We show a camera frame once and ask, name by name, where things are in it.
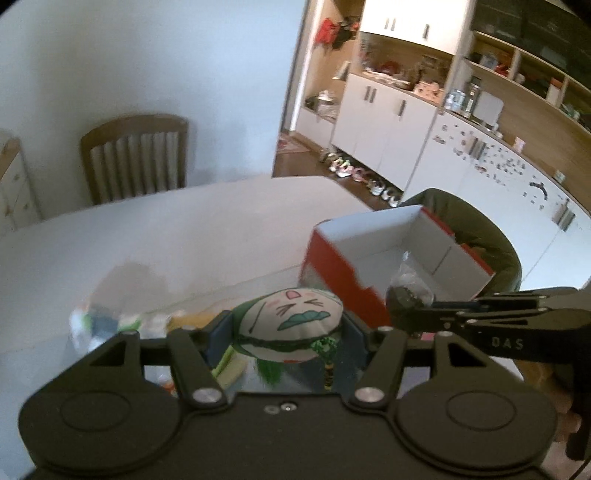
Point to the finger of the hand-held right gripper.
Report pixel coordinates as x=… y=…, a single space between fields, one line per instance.
x=508 y=299
x=415 y=318

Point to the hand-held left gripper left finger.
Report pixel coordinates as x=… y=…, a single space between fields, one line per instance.
x=217 y=334

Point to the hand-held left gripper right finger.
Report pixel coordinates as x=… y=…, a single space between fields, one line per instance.
x=355 y=333

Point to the light green bag roll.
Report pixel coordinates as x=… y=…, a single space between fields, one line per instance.
x=228 y=369

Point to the red cardboard box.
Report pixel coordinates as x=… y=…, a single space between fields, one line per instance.
x=341 y=272

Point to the cat face plush toy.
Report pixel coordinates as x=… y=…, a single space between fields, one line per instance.
x=286 y=323

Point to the white green tissue pack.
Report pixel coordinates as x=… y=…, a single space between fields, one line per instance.
x=115 y=323

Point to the dark green upholstered chair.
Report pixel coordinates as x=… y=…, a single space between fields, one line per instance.
x=485 y=230

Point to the long white sticker cabinet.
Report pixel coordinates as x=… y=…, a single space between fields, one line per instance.
x=498 y=194

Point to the row of shoes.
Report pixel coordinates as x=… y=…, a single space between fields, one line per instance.
x=360 y=177

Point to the white countertop appliance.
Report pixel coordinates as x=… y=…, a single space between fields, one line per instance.
x=489 y=107

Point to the wooden slat chair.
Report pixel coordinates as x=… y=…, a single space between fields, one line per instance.
x=134 y=157

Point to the pink floor rug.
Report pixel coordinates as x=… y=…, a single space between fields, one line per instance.
x=291 y=145

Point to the tall white wooden cupboard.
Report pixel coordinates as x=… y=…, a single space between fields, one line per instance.
x=392 y=115

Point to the silver kitchen appliance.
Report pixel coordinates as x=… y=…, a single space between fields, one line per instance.
x=472 y=94

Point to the white drawer cabinet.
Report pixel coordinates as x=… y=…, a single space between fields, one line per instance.
x=16 y=189

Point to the red hanging clothes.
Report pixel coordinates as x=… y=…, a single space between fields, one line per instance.
x=328 y=30

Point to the wooden open wall shelves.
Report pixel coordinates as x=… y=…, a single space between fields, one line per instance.
x=545 y=115

